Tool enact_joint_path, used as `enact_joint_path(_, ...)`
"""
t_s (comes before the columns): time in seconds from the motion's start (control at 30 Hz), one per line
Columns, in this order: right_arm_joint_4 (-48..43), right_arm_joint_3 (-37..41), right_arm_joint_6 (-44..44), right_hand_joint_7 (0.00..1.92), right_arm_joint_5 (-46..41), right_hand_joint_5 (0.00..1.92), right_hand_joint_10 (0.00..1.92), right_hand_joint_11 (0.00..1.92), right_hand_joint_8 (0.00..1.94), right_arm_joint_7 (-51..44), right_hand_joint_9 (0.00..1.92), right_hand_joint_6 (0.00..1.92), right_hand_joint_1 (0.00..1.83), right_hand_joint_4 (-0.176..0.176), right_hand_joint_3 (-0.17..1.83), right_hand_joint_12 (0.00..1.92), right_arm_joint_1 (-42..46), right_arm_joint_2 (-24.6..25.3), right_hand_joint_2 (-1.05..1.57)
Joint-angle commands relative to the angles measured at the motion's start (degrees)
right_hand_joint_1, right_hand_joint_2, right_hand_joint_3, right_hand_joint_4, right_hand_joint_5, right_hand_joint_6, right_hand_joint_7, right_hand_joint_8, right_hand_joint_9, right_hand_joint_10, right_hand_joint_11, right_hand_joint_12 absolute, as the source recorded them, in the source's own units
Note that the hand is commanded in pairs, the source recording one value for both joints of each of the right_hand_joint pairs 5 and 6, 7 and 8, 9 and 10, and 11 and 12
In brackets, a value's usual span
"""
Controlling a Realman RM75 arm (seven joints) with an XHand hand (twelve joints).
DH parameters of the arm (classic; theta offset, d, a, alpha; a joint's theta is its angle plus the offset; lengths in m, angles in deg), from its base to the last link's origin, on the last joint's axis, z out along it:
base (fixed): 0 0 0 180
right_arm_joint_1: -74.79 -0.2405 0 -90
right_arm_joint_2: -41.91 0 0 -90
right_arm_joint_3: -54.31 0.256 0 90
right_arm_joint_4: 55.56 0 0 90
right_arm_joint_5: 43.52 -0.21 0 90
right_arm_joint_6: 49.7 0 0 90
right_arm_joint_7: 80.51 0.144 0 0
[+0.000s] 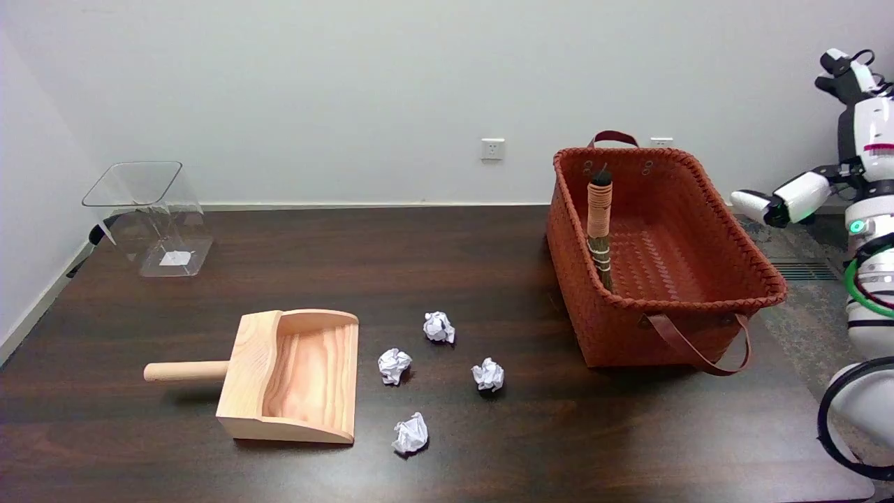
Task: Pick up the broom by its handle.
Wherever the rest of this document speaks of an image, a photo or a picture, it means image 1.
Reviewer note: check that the metal floor vent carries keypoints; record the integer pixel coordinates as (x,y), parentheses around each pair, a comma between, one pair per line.
(803,270)

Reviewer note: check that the clear plastic bin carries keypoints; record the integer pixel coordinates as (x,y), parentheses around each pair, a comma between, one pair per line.
(160,230)

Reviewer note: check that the white wall socket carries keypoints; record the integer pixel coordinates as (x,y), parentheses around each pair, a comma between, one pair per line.
(661,141)
(492,149)

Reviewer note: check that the wooden dustpan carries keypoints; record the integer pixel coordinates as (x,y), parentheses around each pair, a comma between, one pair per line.
(307,377)

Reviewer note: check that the crumpled white paper ball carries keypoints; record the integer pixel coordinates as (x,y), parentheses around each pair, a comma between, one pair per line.
(488,374)
(411,434)
(394,365)
(438,327)

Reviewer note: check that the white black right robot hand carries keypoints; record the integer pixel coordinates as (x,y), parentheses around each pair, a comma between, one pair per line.
(871,133)

